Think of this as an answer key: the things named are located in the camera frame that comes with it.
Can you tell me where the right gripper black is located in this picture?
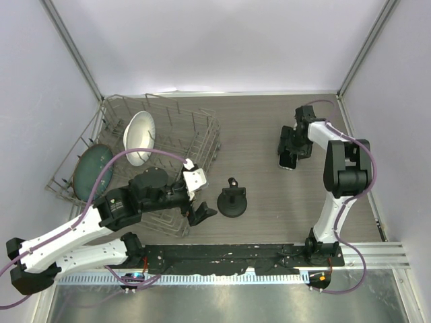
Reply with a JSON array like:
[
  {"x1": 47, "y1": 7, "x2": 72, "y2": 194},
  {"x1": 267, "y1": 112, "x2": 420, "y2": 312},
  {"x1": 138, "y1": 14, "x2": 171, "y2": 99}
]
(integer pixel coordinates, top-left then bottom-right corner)
[{"x1": 277, "y1": 126, "x2": 312, "y2": 160}]

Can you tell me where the black smartphone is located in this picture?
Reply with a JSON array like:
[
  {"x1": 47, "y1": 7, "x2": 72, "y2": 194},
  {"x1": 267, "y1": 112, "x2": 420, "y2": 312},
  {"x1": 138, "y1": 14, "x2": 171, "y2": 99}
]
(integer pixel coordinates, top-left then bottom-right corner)
[{"x1": 278, "y1": 150, "x2": 298, "y2": 170}]

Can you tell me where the black phone stand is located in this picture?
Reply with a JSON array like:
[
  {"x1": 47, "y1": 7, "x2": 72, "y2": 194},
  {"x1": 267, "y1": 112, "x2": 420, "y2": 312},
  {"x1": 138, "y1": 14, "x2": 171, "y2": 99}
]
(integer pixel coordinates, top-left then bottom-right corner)
[{"x1": 217, "y1": 177, "x2": 248, "y2": 219}]

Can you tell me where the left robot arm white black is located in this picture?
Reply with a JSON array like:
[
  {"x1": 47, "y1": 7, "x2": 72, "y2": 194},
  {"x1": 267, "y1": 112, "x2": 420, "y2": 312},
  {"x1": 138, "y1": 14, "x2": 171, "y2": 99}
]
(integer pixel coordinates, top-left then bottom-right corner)
[{"x1": 6, "y1": 168, "x2": 217, "y2": 295}]

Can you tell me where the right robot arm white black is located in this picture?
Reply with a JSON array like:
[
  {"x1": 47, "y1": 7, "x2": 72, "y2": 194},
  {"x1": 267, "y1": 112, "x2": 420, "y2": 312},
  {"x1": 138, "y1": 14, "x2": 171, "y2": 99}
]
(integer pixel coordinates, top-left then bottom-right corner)
[{"x1": 277, "y1": 105, "x2": 373, "y2": 266}]

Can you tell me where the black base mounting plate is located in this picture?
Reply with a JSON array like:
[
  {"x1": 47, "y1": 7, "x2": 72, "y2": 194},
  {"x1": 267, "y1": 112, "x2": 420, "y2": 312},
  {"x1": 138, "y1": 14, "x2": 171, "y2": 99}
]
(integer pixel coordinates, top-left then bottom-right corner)
[{"x1": 135, "y1": 244, "x2": 345, "y2": 276}]

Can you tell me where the white plate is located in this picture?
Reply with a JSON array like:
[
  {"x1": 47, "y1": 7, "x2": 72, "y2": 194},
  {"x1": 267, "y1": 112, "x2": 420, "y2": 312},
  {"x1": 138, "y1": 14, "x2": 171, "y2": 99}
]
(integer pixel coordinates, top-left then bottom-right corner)
[{"x1": 123, "y1": 111, "x2": 156, "y2": 167}]

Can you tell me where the teal plate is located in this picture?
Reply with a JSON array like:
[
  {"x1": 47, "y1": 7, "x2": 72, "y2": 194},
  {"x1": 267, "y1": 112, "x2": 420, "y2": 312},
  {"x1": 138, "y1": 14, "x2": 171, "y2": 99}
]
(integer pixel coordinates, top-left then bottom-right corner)
[{"x1": 72, "y1": 144, "x2": 113, "y2": 202}]

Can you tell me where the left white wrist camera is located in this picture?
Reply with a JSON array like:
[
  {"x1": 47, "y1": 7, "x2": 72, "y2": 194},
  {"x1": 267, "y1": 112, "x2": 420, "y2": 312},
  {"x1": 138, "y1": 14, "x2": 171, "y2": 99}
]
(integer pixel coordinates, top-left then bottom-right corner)
[{"x1": 182, "y1": 158, "x2": 208, "y2": 201}]

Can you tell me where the white slotted cable duct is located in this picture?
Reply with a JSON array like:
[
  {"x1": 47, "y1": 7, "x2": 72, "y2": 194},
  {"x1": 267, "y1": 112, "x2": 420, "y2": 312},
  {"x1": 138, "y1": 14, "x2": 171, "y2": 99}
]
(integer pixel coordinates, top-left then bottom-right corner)
[{"x1": 58, "y1": 271, "x2": 309, "y2": 285}]

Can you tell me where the grey wire dish rack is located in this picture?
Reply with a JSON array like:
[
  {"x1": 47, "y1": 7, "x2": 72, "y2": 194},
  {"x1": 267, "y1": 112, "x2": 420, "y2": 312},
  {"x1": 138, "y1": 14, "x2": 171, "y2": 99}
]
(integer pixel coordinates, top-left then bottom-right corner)
[{"x1": 46, "y1": 94, "x2": 221, "y2": 217}]

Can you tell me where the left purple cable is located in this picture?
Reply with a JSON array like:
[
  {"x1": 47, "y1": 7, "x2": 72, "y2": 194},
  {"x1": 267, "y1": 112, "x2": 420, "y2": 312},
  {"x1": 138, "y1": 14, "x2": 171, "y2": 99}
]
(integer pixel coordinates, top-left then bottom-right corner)
[{"x1": 0, "y1": 148, "x2": 189, "y2": 310}]

